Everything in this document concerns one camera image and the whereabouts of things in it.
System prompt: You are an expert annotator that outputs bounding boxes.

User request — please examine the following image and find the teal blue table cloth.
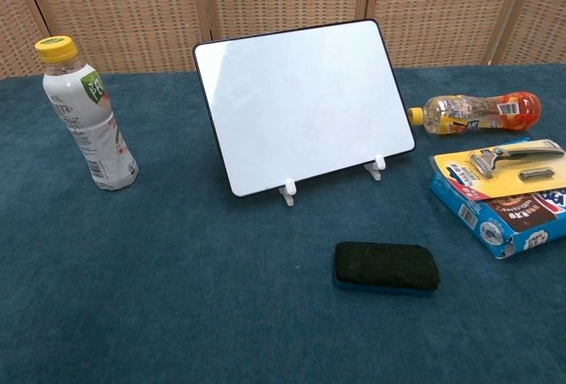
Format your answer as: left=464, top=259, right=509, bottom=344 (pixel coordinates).
left=0, top=64, right=566, bottom=384

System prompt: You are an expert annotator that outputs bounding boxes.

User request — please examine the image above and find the white dry-erase board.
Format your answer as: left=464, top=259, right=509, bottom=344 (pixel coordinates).
left=192, top=18, right=417, bottom=199

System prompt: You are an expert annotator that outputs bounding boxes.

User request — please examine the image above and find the black blue board eraser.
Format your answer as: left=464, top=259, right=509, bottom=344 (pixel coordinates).
left=332, top=241, right=441, bottom=299

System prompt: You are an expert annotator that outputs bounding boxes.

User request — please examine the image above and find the white plastic easel stand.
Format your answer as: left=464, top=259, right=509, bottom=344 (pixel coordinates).
left=278, top=153, right=385, bottom=207

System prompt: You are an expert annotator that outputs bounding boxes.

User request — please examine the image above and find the razor blister pack yellow card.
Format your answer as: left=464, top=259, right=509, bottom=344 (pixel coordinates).
left=431, top=138, right=566, bottom=202

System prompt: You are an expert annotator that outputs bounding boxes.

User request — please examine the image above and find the orange drink bottle yellow cap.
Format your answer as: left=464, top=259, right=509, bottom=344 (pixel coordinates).
left=407, top=90, right=542, bottom=137

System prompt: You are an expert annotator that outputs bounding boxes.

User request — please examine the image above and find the woven rattan folding screen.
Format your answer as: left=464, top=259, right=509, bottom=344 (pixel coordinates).
left=0, top=0, right=566, bottom=80

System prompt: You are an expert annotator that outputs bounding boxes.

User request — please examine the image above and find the white bottle yellow cap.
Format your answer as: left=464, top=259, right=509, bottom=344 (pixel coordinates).
left=34, top=35, right=140, bottom=192

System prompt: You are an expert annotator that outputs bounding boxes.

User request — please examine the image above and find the blue biscuit box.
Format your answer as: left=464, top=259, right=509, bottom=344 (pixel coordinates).
left=428, top=137, right=566, bottom=261

